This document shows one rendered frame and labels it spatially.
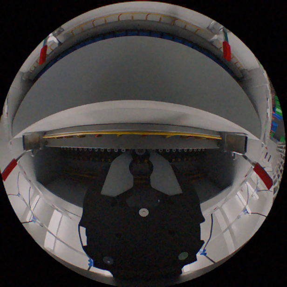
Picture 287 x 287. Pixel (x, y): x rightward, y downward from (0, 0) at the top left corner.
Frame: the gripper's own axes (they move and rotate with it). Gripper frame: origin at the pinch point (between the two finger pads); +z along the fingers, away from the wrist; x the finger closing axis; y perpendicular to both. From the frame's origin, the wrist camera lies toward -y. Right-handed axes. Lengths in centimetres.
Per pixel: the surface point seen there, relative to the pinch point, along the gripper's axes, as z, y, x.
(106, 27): -0.6, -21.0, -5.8
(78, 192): -2.2, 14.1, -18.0
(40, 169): -3.5, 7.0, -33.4
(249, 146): -5.0, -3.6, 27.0
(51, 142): -3.7, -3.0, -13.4
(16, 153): -9.0, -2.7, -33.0
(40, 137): -5.0, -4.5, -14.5
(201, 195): -3.6, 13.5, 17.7
